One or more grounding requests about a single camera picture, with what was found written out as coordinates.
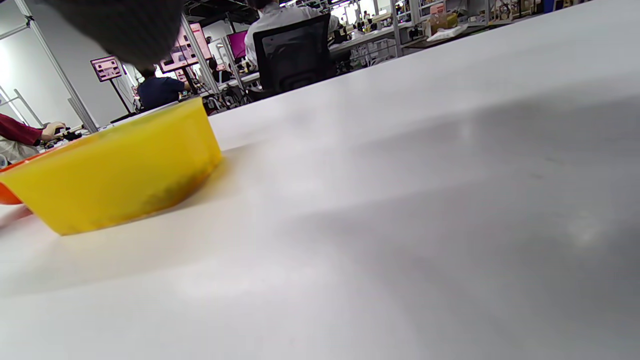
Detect person's right hand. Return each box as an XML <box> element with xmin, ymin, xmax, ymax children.
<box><xmin>40</xmin><ymin>0</ymin><xmax>186</xmax><ymax>71</ymax></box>

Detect brown top side table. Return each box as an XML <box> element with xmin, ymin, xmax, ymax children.
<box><xmin>400</xmin><ymin>32</ymin><xmax>493</xmax><ymax>51</ymax></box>

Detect large pink monitor screen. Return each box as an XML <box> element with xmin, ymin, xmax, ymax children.
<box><xmin>159</xmin><ymin>22</ymin><xmax>213</xmax><ymax>75</ymax></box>

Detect white tissue packet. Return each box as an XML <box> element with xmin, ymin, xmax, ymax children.
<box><xmin>426</xmin><ymin>25</ymin><xmax>468</xmax><ymax>42</ymax></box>

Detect aluminium frame post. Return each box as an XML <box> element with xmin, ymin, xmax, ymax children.
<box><xmin>15</xmin><ymin>0</ymin><xmax>98</xmax><ymax>133</ymax></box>
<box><xmin>180</xmin><ymin>14</ymin><xmax>221</xmax><ymax>96</ymax></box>

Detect yellow plastic food container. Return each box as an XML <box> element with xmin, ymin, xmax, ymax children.
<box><xmin>0</xmin><ymin>96</ymin><xmax>222</xmax><ymax>236</ymax></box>

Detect black office chair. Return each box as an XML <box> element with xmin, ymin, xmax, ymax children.
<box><xmin>252</xmin><ymin>13</ymin><xmax>337</xmax><ymax>98</ymax></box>

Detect magenta monitor screen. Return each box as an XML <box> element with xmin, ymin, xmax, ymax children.
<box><xmin>227</xmin><ymin>30</ymin><xmax>249</xmax><ymax>61</ymax></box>

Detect white storage shelves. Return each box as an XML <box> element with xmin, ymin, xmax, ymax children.
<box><xmin>390</xmin><ymin>0</ymin><xmax>596</xmax><ymax>51</ymax></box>

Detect orange plastic bowl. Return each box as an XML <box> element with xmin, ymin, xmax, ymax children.
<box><xmin>0</xmin><ymin>150</ymin><xmax>51</xmax><ymax>206</ymax></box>

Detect small pink monitor screen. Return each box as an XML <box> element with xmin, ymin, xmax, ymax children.
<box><xmin>90</xmin><ymin>56</ymin><xmax>123</xmax><ymax>83</ymax></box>

